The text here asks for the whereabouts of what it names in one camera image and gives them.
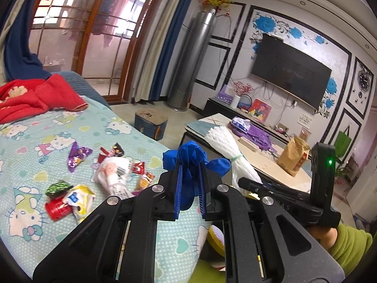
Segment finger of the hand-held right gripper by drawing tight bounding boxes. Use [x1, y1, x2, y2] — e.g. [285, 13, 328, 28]
[238, 178, 310, 201]

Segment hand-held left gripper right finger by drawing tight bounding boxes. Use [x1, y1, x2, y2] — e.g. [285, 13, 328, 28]
[198, 161, 346, 283]

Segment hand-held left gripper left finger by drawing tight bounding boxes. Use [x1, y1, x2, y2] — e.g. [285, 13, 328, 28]
[32, 153, 187, 283]

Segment blue rubber glove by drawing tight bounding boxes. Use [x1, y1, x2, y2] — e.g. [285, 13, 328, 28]
[163, 141, 231, 211]

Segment yellow tape roll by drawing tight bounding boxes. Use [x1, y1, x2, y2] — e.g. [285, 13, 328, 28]
[206, 224, 227, 258]

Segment red plastic bottle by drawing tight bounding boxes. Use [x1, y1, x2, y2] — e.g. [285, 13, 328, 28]
[45, 196, 73, 221]

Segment person's right forearm green sleeve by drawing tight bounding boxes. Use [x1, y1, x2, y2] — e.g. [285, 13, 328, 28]
[328, 222, 375, 278]

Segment person's right hand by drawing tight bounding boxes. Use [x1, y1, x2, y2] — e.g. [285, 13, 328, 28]
[308, 227, 338, 250]

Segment orange snack wrapper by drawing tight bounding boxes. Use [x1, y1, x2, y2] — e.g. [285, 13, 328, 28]
[136, 172, 156, 191]

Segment brown paper bag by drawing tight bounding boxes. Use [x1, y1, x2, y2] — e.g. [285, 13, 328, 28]
[275, 134, 311, 177]

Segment green shopping bag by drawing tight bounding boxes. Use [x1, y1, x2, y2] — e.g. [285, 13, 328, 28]
[333, 124, 359, 160]

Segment red candy wrapper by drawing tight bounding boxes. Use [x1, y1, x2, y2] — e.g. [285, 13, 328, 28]
[98, 146, 113, 163]
[130, 161, 147, 175]

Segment purple bag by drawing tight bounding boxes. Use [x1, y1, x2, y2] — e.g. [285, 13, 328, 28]
[234, 122, 273, 151]

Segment white foam net bundle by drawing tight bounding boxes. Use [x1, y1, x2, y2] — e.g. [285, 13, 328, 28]
[205, 125, 263, 190]

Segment white patterned plastic bag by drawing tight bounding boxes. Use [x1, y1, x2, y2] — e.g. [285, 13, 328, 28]
[231, 117, 251, 132]

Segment crumpled white plastic wrapper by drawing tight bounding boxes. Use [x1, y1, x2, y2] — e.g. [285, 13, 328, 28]
[94, 156, 135, 199]

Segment marble top coffee table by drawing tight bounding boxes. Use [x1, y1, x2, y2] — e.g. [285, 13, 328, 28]
[183, 112, 313, 181]

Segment blue storage stool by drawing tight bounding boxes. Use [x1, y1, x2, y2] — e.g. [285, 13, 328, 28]
[135, 110, 168, 141]

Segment colourful picture board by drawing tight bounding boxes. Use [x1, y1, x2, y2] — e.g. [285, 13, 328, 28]
[249, 99, 272, 122]

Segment round decorative plate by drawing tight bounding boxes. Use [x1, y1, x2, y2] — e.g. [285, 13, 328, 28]
[238, 94, 253, 112]

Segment purple tissue box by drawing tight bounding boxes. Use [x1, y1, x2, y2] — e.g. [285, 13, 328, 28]
[217, 84, 236, 101]

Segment yellow and white carton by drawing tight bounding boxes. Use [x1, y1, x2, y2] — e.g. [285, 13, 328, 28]
[63, 184, 96, 223]

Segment pink blossom decoration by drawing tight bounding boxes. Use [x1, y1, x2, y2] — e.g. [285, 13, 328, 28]
[231, 80, 254, 95]

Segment purple snack wrapper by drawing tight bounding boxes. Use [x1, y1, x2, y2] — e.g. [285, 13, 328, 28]
[68, 141, 93, 173]

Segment green snack wrapper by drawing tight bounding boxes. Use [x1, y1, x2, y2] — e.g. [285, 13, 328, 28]
[45, 180, 74, 197]

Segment silver standing air conditioner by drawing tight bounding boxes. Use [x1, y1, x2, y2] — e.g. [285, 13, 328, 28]
[164, 9, 218, 112]

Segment beige curtain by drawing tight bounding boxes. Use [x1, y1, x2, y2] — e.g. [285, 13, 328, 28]
[0, 0, 37, 77]
[132, 0, 181, 104]

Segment blue quilted sofa cover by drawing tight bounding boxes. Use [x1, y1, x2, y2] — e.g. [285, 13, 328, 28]
[57, 71, 111, 108]

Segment blue curtain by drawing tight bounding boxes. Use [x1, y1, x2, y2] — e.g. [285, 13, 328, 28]
[149, 0, 202, 103]
[0, 6, 53, 82]

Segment red fleece blanket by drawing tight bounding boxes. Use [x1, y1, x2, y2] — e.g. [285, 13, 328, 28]
[0, 74, 89, 125]

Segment wooden framed glass door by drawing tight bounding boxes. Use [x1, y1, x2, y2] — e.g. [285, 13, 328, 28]
[28, 0, 175, 101]

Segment red and yellow artificial flowers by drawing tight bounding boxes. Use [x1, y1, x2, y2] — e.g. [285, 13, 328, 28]
[196, 0, 233, 16]

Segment white wall notice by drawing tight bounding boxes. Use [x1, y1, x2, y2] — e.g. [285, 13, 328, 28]
[297, 113, 313, 130]

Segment black wall clock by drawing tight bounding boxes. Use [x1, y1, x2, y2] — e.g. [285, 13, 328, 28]
[357, 70, 371, 91]

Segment black wall television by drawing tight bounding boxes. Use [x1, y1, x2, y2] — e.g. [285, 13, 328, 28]
[250, 33, 333, 110]

